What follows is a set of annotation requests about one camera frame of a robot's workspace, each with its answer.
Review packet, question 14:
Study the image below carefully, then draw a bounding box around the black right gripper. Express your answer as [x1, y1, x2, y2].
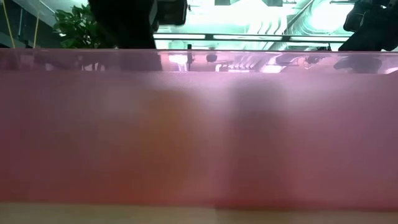
[333, 57, 383, 75]

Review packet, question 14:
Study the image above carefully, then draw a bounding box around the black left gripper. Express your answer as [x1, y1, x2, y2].
[88, 0, 163, 72]

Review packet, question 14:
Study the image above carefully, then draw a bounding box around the red translucent plastic basket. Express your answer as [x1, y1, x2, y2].
[0, 47, 398, 213]

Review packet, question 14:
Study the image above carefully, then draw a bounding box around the green potted plant black pot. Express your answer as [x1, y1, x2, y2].
[52, 3, 108, 49]

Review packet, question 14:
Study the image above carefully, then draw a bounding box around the thin yellow rod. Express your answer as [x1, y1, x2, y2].
[33, 12, 41, 49]
[1, 0, 16, 49]

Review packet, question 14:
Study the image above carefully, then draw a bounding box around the long ceiling light fixture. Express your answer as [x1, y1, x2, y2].
[153, 32, 351, 44]

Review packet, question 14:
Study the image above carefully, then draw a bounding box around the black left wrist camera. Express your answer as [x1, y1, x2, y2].
[157, 0, 188, 26]

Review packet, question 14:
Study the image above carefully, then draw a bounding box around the silver ventilation duct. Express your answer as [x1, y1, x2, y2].
[270, 0, 351, 50]

